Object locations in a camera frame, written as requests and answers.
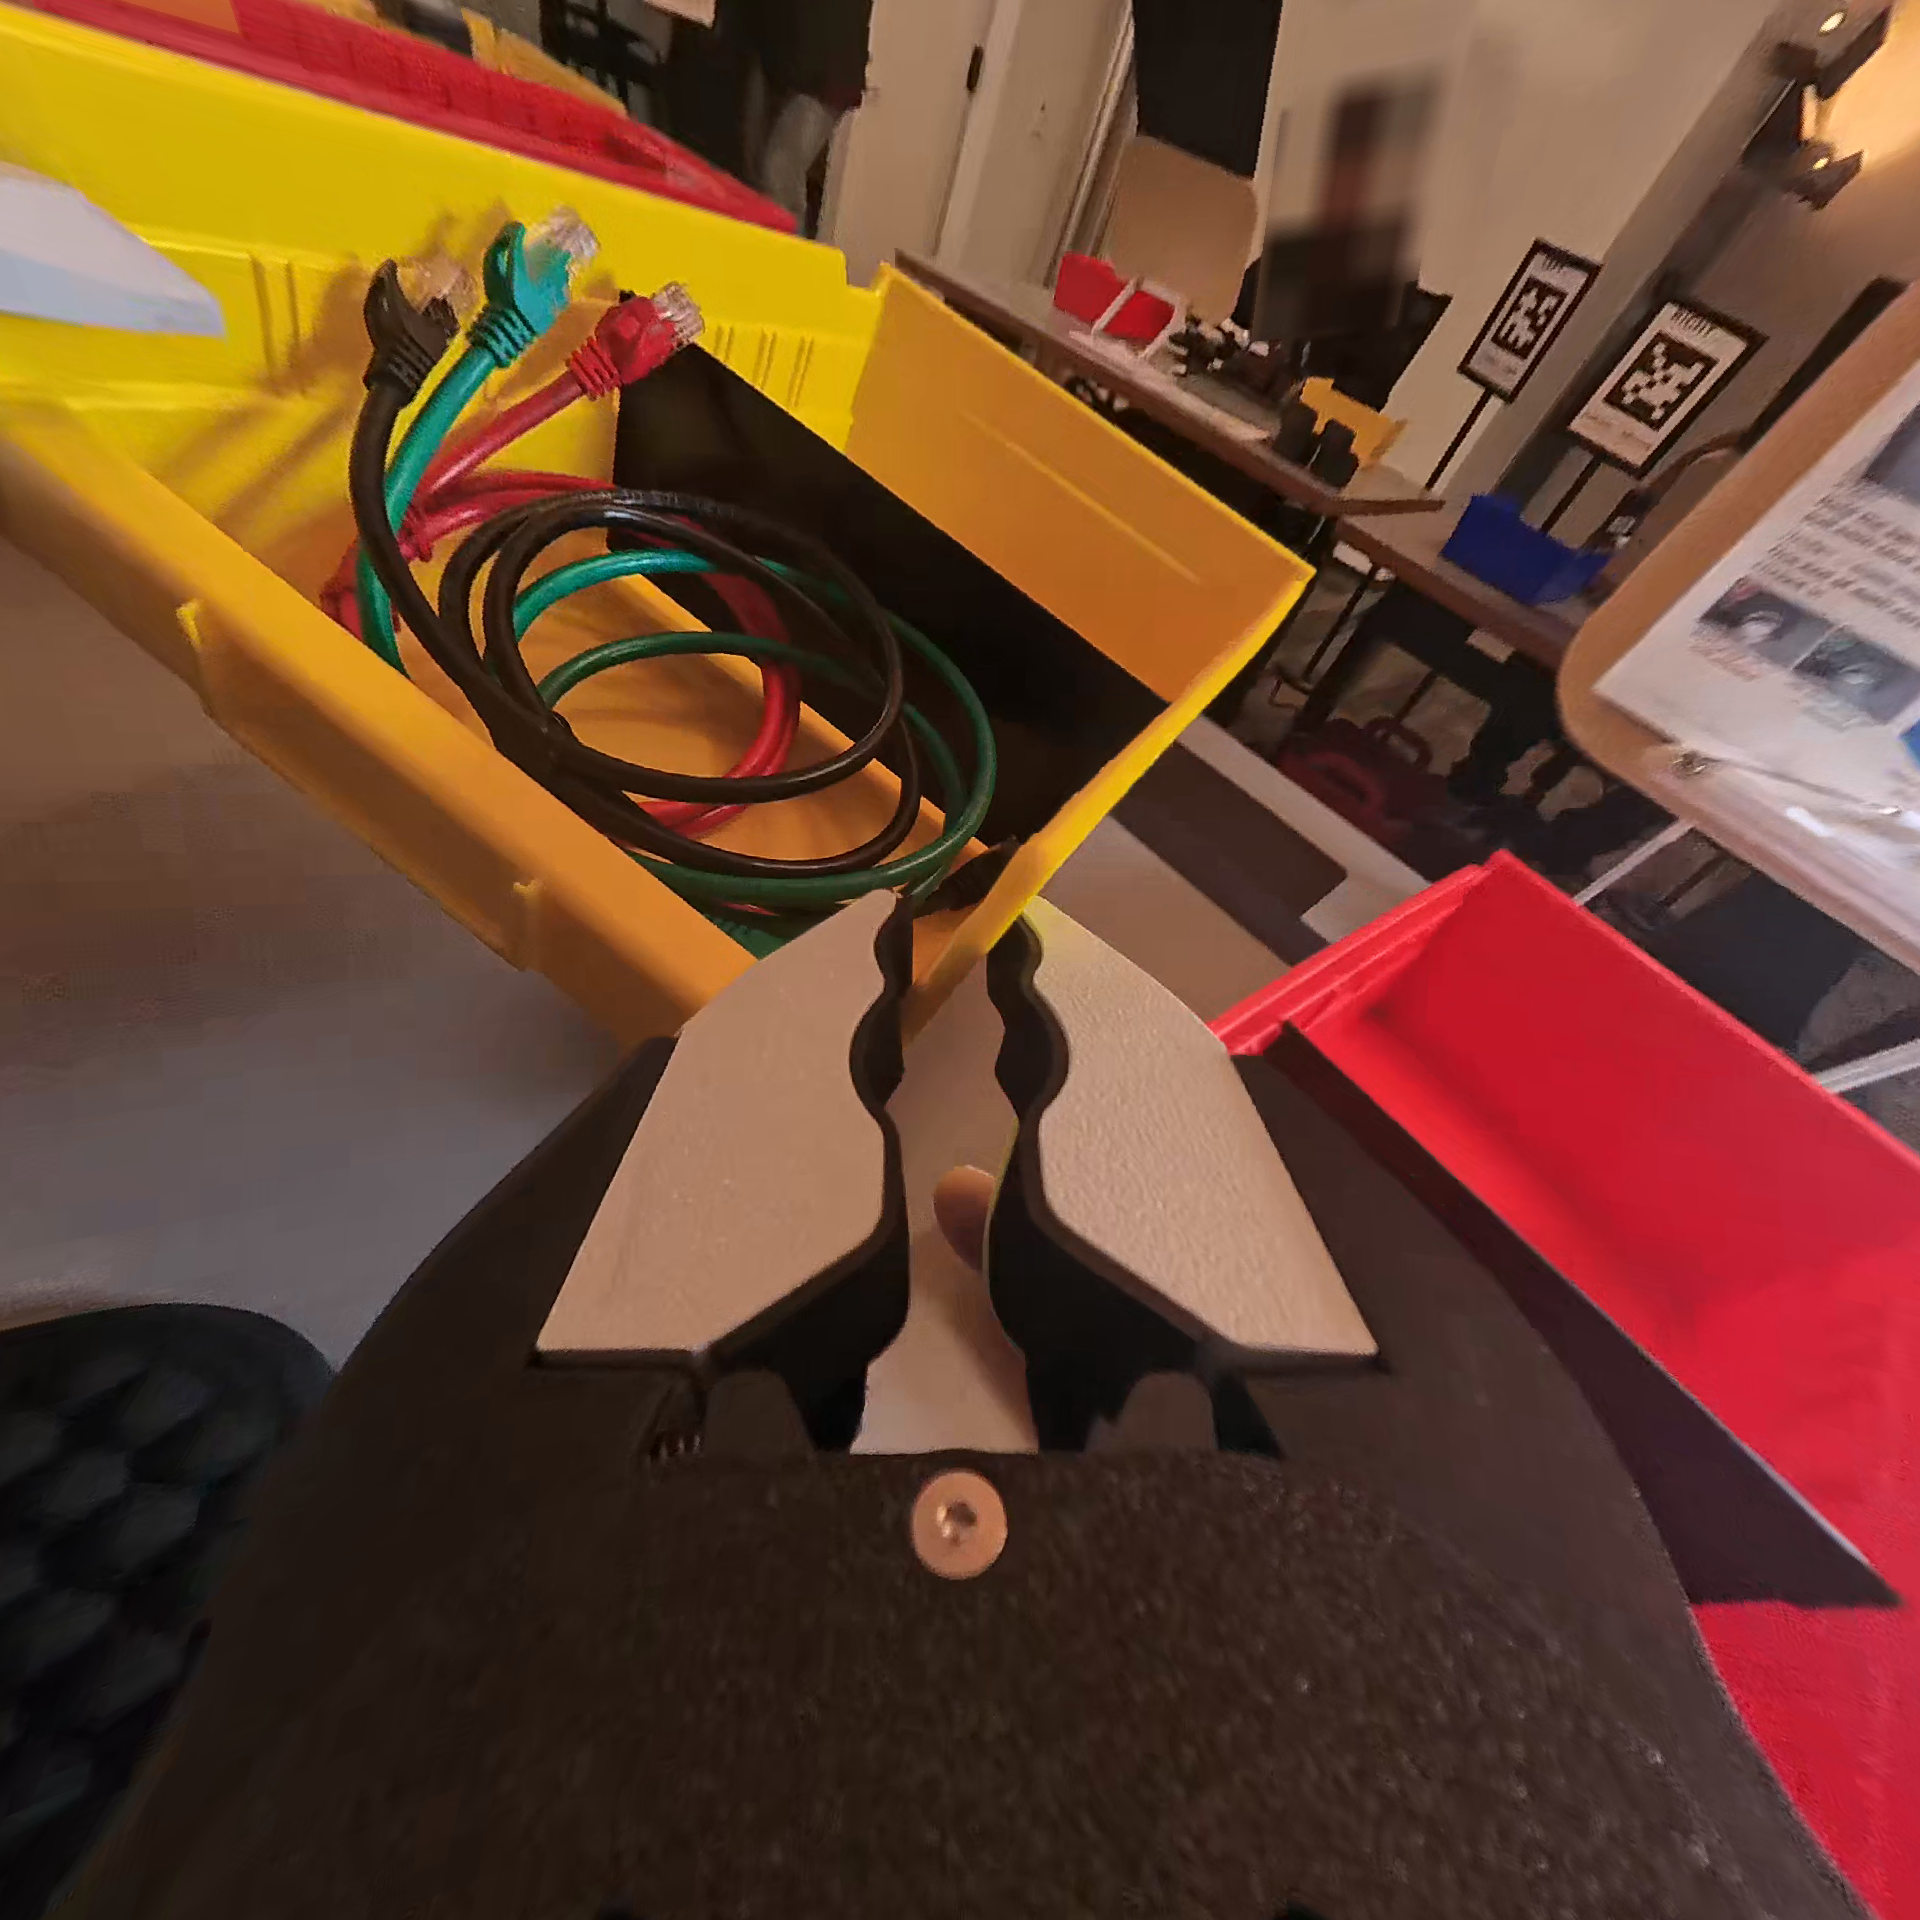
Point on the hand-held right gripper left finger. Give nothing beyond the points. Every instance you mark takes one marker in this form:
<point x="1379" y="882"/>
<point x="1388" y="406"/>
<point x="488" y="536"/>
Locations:
<point x="735" y="1154"/>

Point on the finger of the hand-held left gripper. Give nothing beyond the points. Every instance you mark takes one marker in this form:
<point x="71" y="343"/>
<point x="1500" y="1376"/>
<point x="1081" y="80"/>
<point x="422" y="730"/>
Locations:
<point x="91" y="264"/>

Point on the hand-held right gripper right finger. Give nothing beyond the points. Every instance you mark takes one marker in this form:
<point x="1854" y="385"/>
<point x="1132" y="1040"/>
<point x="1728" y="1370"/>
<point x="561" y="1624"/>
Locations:
<point x="1172" y="1170"/>

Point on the yellow plastic bin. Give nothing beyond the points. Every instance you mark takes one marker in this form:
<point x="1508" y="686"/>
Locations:
<point x="1049" y="495"/>

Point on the red plastic bin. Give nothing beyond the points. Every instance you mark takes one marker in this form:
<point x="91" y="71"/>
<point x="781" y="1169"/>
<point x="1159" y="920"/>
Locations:
<point x="1652" y="1170"/>

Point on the black bin divider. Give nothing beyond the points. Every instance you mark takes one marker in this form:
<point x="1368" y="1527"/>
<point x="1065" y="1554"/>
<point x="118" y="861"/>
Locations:
<point x="901" y="599"/>

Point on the blue plastic bin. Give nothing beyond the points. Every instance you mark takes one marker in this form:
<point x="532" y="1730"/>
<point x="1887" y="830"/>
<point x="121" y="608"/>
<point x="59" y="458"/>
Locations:
<point x="1524" y="551"/>

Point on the long work table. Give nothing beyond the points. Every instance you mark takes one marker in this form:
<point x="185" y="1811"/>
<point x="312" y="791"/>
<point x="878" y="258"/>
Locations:
<point x="1201" y="427"/>

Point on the black mesh pad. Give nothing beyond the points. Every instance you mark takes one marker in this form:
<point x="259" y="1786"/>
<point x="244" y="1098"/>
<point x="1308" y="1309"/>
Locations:
<point x="119" y="1575"/>

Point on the instruction sheet board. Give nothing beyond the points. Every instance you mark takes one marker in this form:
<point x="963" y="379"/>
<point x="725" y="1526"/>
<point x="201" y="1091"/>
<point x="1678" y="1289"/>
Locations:
<point x="1799" y="599"/>

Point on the small red bin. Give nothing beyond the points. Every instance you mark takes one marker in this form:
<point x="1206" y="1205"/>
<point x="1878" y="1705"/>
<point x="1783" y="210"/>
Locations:
<point x="1110" y="293"/>

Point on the framed tag sign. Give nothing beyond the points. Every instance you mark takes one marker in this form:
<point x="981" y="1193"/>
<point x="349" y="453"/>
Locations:
<point x="1532" y="319"/>
<point x="1665" y="387"/>

